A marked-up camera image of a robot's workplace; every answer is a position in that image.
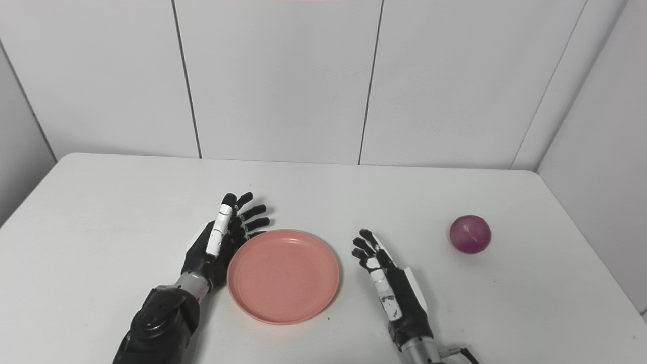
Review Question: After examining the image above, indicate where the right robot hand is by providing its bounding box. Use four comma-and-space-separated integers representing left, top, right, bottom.
351, 229, 435, 350

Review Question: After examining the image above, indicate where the pink plate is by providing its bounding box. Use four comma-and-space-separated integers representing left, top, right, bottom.
227, 229, 340, 325

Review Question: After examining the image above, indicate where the red onion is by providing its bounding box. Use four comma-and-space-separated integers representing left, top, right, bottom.
449, 215, 492, 254

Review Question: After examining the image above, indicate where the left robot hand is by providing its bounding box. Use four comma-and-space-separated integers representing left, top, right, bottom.
181, 192, 271, 289

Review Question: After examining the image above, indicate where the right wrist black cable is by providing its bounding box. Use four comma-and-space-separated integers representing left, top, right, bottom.
439, 345, 480, 364

